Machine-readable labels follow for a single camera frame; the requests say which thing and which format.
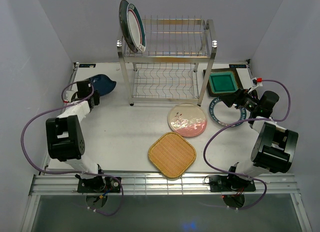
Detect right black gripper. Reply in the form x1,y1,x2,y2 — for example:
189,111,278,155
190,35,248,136
219,87,260,113

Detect dark blue leaf-shaped dish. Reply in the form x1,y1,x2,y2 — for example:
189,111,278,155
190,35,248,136
89,74,117,97

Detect white plate green red rim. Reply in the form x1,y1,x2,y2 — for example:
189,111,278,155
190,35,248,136
127,3,146,53

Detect square bamboo-pattern tray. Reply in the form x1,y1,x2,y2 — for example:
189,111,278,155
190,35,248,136
148,132,197,179

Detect large dark teal round plate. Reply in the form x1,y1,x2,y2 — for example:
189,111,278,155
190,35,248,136
119,0,137,53

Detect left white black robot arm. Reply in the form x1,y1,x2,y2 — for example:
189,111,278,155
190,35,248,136
45,79,106,192

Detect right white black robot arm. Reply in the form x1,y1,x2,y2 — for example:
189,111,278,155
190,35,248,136
220,89,299,191

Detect green square dish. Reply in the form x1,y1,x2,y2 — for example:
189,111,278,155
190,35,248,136
208,72,239,94

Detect stainless steel two-tier dish rack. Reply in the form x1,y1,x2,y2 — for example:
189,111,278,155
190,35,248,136
116,17,218,106

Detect white plate navy lettered rim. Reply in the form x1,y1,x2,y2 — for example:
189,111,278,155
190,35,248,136
208,97,247,128

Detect dark square plate gold rim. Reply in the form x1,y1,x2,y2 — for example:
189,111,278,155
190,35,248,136
206,68,243,98

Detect pink cream floral round plate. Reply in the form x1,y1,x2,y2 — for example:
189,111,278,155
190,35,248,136
167,103,208,138

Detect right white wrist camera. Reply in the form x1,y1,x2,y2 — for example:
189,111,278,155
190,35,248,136
248,77,263,93

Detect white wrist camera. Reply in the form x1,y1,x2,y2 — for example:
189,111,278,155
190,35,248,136
248,77,263,93
61,90,77,104

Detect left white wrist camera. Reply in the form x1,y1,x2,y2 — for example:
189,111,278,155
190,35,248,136
61,90,77,104

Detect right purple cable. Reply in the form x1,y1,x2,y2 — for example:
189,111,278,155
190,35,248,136
202,79,291,211

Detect purple cable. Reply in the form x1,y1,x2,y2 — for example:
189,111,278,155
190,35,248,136
20,80,124,217
202,79,291,211

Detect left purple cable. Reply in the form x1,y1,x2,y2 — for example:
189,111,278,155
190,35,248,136
20,80,124,217

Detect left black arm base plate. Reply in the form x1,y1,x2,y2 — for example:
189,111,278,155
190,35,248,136
76,176,122,194

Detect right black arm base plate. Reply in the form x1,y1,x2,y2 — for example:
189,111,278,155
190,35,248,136
208,175,256,192

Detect aluminium front rail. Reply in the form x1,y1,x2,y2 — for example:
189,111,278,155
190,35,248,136
29,173,300,196

